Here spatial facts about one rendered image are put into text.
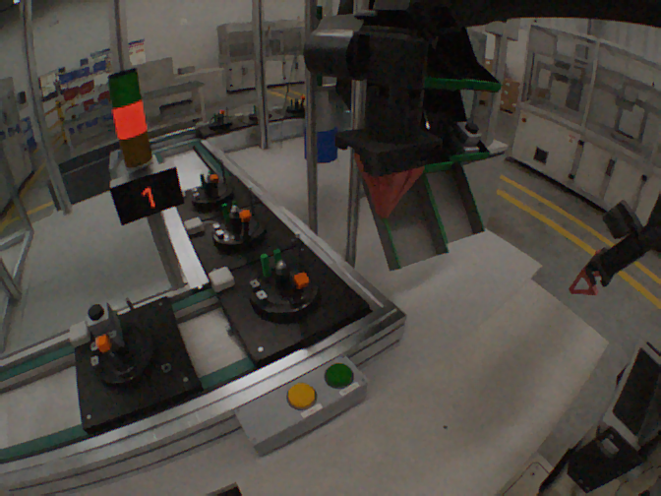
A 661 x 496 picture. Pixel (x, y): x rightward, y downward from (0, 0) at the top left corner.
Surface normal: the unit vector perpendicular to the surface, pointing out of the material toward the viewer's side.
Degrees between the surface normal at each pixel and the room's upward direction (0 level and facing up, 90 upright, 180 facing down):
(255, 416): 0
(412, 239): 45
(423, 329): 0
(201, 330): 0
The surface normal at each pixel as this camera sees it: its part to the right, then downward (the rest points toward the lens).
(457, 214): 0.29, -0.18
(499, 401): 0.00, -0.80
